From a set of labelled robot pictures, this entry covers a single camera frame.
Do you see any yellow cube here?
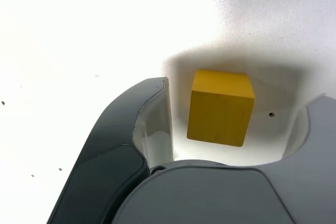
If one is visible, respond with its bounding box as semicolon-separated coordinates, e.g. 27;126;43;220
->
186;69;256;147

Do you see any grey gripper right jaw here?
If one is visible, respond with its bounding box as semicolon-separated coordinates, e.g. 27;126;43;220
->
112;93;336;224

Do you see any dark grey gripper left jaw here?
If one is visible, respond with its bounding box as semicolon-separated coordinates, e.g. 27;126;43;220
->
48;77;175;224

